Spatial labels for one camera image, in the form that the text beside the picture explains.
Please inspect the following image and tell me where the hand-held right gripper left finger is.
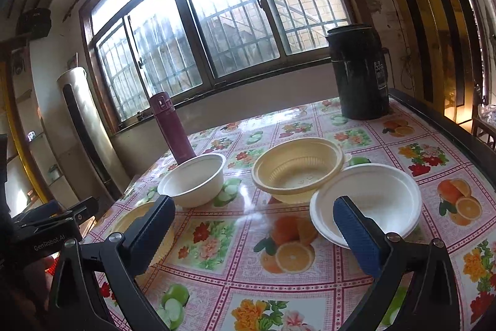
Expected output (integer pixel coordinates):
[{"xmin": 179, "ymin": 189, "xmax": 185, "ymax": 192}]
[{"xmin": 48, "ymin": 195, "xmax": 177, "ymax": 331}]

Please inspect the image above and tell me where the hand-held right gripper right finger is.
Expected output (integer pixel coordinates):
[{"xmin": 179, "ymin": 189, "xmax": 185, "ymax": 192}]
[{"xmin": 333, "ymin": 195, "xmax": 462, "ymax": 331}]

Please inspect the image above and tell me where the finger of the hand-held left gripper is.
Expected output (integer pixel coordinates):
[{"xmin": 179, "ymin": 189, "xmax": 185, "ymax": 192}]
[{"xmin": 15, "ymin": 196, "xmax": 98, "ymax": 235}]

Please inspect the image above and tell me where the yellow scalloped plate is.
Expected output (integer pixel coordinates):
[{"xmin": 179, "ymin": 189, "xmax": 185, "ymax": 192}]
[{"xmin": 110, "ymin": 201, "xmax": 175, "ymax": 270}]

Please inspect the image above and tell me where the white paper plate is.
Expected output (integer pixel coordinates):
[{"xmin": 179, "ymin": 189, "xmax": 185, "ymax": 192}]
[{"xmin": 309, "ymin": 163, "xmax": 423, "ymax": 249}]

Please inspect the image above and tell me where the white paper bowl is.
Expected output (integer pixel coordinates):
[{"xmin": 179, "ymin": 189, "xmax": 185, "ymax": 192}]
[{"xmin": 157, "ymin": 153, "xmax": 227, "ymax": 208}]

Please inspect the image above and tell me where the yellow plastic bowl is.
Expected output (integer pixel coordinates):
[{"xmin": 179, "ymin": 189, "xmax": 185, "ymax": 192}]
[{"xmin": 251, "ymin": 137, "xmax": 353, "ymax": 204}]

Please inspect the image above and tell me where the tower air conditioner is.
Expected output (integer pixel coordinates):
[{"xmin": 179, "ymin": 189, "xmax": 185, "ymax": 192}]
[{"xmin": 57, "ymin": 68, "xmax": 130, "ymax": 200}]

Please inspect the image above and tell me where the floral fruit print tablecloth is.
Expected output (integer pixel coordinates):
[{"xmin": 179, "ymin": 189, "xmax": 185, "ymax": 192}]
[{"xmin": 83, "ymin": 96, "xmax": 496, "ymax": 331}]

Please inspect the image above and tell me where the purple thermos bottle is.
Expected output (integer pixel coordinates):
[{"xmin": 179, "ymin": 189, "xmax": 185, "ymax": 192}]
[{"xmin": 149, "ymin": 91, "xmax": 197, "ymax": 165}]

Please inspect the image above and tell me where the black electric kettle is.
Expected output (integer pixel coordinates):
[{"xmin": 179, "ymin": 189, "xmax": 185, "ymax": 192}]
[{"xmin": 325, "ymin": 24, "xmax": 391, "ymax": 120}]

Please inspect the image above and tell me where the wooden chair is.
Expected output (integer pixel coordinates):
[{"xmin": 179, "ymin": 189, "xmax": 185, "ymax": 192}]
[{"xmin": 471, "ymin": 114, "xmax": 496, "ymax": 150}]

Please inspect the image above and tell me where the clear plastic bag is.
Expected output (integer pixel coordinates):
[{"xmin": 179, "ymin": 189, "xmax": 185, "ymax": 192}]
[{"xmin": 478, "ymin": 103, "xmax": 496, "ymax": 123}]

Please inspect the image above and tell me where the black speaker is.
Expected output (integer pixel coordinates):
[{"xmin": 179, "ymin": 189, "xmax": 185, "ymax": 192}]
[{"xmin": 17, "ymin": 7, "xmax": 53, "ymax": 41}]

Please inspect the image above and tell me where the wooden framed barred window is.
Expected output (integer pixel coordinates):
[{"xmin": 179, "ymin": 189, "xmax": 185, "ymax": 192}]
[{"xmin": 79, "ymin": 0, "xmax": 365, "ymax": 134}]

